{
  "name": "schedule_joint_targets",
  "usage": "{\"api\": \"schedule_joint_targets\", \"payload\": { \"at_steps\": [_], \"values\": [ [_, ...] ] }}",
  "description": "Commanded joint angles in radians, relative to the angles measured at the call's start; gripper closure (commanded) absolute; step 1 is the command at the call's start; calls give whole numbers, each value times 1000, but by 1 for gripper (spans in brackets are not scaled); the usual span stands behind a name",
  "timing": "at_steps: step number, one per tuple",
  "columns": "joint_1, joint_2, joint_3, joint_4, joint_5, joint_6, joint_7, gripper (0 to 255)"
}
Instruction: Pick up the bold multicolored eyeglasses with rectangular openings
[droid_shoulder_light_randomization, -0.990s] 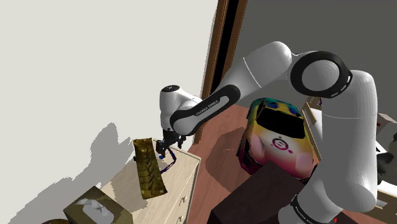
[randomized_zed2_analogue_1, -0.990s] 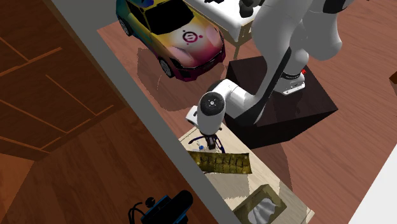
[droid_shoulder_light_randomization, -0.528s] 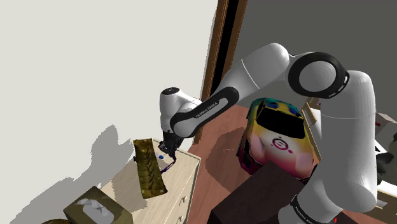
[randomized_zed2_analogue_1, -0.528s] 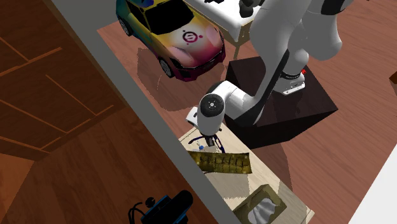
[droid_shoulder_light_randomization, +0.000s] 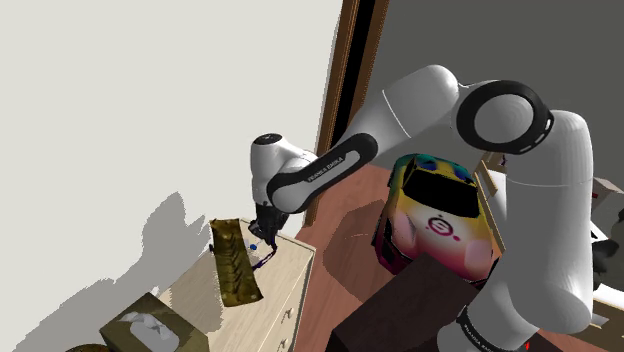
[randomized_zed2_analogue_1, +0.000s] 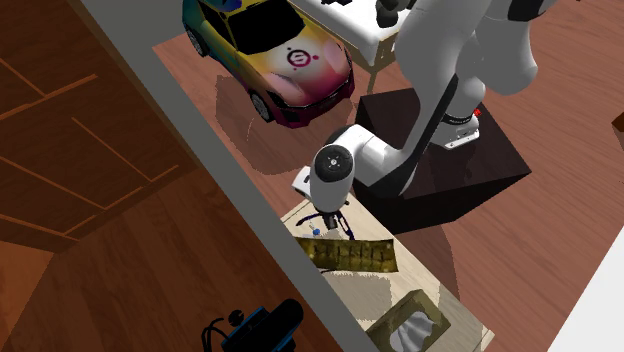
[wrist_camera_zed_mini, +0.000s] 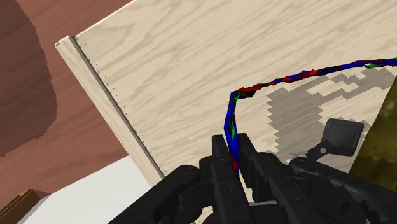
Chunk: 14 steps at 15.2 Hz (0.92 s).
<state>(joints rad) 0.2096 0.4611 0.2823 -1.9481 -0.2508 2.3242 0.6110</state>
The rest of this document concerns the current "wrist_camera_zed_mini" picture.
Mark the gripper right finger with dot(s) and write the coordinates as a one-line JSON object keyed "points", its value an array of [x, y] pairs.
{"points": [[310, 192]]}

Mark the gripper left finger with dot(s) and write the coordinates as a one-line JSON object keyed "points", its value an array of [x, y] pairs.
{"points": [[226, 192]]}

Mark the olive mottled object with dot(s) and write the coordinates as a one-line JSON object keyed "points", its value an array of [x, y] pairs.
{"points": [[380, 149]]}

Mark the pale wooden table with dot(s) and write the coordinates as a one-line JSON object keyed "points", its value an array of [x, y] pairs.
{"points": [[186, 77]]}

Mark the brown wooden furniture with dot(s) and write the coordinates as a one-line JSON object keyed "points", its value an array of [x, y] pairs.
{"points": [[18, 208]]}

